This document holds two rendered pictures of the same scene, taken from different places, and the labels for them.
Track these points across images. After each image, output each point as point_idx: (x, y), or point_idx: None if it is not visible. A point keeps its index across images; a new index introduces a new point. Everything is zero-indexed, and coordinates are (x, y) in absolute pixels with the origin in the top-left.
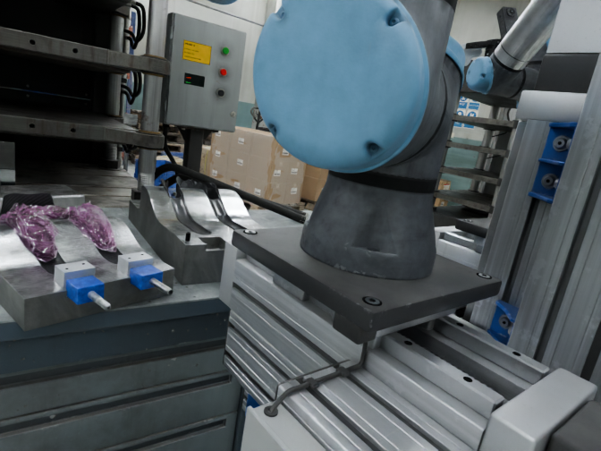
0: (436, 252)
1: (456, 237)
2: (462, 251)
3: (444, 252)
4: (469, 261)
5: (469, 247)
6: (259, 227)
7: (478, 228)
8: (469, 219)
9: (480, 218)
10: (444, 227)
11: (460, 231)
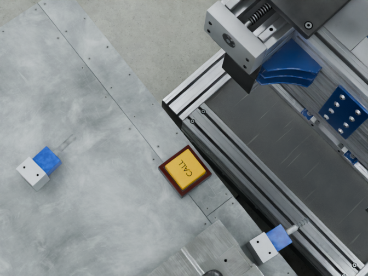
0: (265, 55)
1: (274, 33)
2: (287, 33)
3: (272, 48)
4: (292, 30)
5: (285, 24)
6: (174, 268)
7: (326, 21)
8: (300, 22)
9: (280, 4)
10: (239, 35)
11: (238, 19)
